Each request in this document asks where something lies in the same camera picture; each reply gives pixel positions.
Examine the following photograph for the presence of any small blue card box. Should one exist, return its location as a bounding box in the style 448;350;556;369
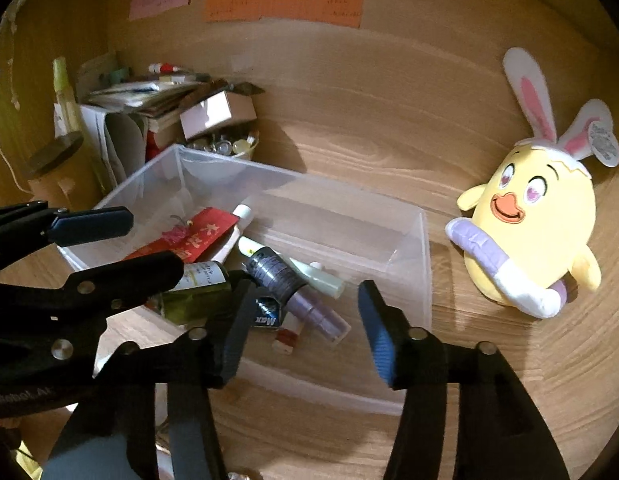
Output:
252;297;285;333

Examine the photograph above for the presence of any stack of booklets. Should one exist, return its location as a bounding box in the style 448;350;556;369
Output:
87;77;210;111

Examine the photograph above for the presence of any brown mug with lid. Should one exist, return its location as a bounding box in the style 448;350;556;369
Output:
24;131;85;211

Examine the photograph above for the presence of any purple cosmetic tube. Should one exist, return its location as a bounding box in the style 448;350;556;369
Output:
247;246;351;345

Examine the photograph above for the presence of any clear plastic bin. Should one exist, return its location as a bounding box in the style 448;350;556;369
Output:
57;143;433;416

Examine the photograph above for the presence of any white bowl of beads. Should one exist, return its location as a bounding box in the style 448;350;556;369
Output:
182;130;260;161

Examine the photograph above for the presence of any pink bead charm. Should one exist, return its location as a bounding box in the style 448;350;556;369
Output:
162;215;195;246

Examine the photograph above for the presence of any small white tube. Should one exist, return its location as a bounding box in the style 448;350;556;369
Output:
224;203;254;256

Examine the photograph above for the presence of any small white cardboard box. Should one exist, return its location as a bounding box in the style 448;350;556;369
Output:
178;91;258;141

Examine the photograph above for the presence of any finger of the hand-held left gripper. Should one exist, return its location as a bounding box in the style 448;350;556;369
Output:
40;251;185;320
0;201;134;281

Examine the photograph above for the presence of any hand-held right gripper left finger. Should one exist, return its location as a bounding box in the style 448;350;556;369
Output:
42;277;263;480

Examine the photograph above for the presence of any yellow chick plush toy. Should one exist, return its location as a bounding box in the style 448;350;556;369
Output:
444;47;619;319

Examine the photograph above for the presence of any pale green tube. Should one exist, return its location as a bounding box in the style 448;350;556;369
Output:
238;236;346;300

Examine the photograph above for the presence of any pale green bottle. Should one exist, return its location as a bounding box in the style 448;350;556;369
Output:
52;56;83;136

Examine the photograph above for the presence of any orange paper note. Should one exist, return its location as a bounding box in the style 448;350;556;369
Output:
204;0;366;29

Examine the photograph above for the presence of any dark green glass bottle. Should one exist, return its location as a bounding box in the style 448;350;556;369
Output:
160;260;233;326

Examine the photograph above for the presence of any white cable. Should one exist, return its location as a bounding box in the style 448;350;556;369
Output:
0;107;33;195

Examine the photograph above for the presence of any red white lip balm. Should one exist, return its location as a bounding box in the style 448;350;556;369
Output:
272;310;308;353

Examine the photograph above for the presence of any red packet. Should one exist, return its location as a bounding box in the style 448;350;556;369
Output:
124;207;240;263

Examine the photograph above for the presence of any stack of papers and books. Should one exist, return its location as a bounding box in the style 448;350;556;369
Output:
80;105;150;186

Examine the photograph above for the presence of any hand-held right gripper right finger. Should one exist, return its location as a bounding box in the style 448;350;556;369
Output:
358;280;570;480

